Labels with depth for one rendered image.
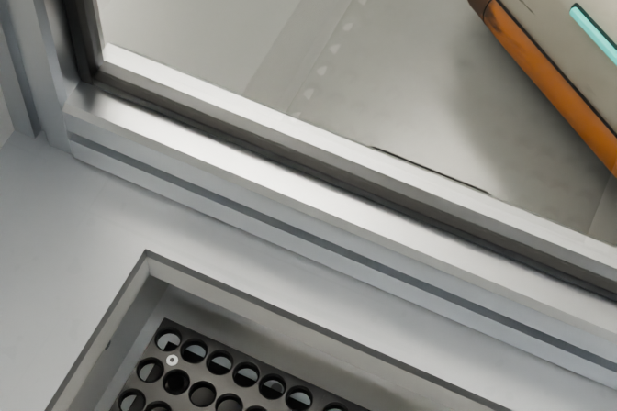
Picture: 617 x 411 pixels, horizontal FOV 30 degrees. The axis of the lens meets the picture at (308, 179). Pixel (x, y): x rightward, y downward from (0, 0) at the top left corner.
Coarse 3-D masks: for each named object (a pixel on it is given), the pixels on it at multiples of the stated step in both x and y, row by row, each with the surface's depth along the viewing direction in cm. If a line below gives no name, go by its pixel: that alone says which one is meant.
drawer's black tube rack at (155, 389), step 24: (144, 360) 56; (168, 360) 56; (192, 360) 59; (144, 384) 55; (168, 384) 58; (192, 384) 55; (216, 384) 55; (240, 384) 58; (120, 408) 55; (144, 408) 55; (168, 408) 55; (192, 408) 55; (216, 408) 55; (240, 408) 58; (264, 408) 55
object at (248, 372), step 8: (200, 352) 62; (216, 360) 62; (224, 360) 62; (248, 376) 61; (256, 376) 61; (264, 384) 61; (272, 384) 61; (280, 384) 61; (280, 392) 61; (304, 400) 61; (336, 408) 60
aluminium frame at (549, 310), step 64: (0, 0) 49; (64, 0) 49; (0, 64) 52; (64, 64) 51; (64, 128) 55; (128, 128) 52; (192, 128) 52; (192, 192) 54; (256, 192) 51; (320, 192) 51; (384, 192) 50; (320, 256) 53; (384, 256) 50; (448, 256) 49; (512, 256) 49; (512, 320) 51; (576, 320) 48
